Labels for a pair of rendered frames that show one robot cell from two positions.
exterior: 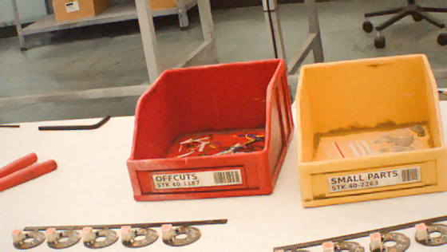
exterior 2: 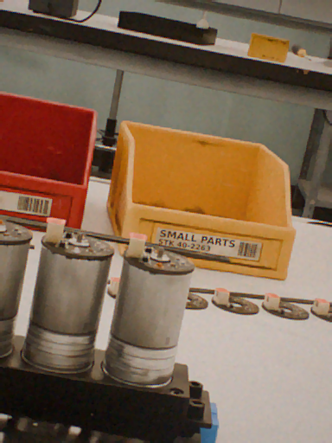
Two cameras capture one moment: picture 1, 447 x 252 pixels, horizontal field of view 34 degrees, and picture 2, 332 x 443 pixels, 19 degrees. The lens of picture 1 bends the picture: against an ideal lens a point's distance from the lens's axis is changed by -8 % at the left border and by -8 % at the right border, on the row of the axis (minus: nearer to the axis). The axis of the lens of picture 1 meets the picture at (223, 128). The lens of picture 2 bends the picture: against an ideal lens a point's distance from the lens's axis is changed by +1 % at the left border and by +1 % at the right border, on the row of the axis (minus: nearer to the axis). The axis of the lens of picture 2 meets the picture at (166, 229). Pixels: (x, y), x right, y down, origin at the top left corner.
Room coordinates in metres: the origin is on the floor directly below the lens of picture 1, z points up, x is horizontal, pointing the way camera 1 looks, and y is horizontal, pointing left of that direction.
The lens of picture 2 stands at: (-0.06, 0.14, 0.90)
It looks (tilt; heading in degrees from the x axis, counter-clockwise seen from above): 14 degrees down; 338
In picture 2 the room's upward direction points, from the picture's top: 11 degrees clockwise
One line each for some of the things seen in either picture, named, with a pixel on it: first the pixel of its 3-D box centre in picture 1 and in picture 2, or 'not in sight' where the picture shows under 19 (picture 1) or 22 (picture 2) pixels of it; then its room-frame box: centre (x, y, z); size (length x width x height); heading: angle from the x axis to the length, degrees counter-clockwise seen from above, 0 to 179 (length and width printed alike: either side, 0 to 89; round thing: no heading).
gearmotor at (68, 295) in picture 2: not in sight; (66, 311); (0.25, 0.04, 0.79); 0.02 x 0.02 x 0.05
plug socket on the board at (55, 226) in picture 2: not in sight; (57, 230); (0.25, 0.05, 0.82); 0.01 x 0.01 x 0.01; 71
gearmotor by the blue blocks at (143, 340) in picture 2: not in sight; (145, 325); (0.24, 0.02, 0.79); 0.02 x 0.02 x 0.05
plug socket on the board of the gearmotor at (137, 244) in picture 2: not in sight; (138, 246); (0.24, 0.03, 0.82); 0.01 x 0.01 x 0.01; 71
